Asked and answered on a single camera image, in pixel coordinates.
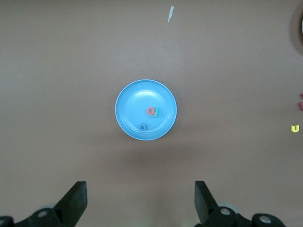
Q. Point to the blue foam letter o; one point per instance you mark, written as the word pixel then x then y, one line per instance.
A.
pixel 140 127

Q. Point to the dark red foam letter i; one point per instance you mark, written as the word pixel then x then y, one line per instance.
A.
pixel 300 106

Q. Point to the brown table cover sheet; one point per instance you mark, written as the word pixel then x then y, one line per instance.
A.
pixel 71 71

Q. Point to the yellow foam letter u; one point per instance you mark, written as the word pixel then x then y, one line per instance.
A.
pixel 295 130

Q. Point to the pink foam letter d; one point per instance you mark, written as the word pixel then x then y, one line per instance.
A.
pixel 148 111

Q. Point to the white plate edge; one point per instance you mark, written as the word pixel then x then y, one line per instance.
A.
pixel 302 28

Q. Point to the teal foam letter j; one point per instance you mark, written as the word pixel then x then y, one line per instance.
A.
pixel 156 113

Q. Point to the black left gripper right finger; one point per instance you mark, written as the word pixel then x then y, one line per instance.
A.
pixel 213 216

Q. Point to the white paper scrap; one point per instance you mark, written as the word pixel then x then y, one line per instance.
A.
pixel 171 13

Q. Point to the blue plate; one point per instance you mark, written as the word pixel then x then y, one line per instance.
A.
pixel 132 106

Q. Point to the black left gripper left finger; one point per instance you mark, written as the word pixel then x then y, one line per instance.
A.
pixel 61 215

